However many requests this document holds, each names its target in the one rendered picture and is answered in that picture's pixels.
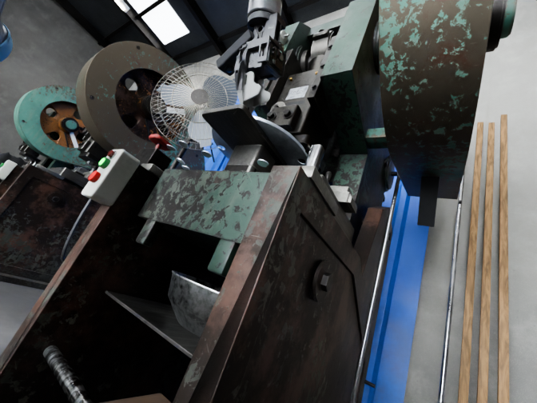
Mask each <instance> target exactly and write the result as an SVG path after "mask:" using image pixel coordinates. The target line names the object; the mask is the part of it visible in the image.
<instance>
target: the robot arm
mask: <svg viewBox="0 0 537 403"><path fill-rule="evenodd" d="M5 4H6V0H0V62H2V61H3V60H4V59H6V58H7V57H8V56H9V54H10V52H11V50H12V48H13V41H12V38H11V36H10V31H9V30H8V28H7V27H6V26H5V25H4V24H3V23H2V12H3V9H4V6H5ZM282 4H283V0H249V10H248V16H247V18H248V23H247V27H248V30H247V31H246V32H245V33H244V34H243V35H242V36H241V37H240V38H239V39H238V40H237V41H236V42H235V43H234V44H233V45H232V46H231V47H229V48H228V49H227V50H226V51H225V52H224V53H223V54H222V55H221V56H220V57H219V58H218V59H217V61H216V63H217V68H218V69H219V70H221V71H222V72H224V73H225V74H227V75H228V76H231V75H232V74H234V77H235V83H236V90H237V95H238V98H239V102H240V104H242V105H245V106H246V107H247V108H248V110H249V112H250V113H251V114H252V113H253V111H254V110H255V108H256V107H257V106H259V105H262V104H264V103H266V102H268V101H269V99H270V93H269V92H267V91H265V82H264V79H266V78H267V79H268V80H269V81H270V80H274V79H277V78H281V77H284V67H285V61H286V53H285V52H284V46H283V44H281V42H280V32H281V31H282V30H285V28H286V22H285V21H284V20H282V18H281V10H282ZM279 43H280V44H279ZM281 45H282V46H283V47H282V46H281ZM280 51H281V52H282V53H281V52H280ZM282 68H283V69H282Z"/></svg>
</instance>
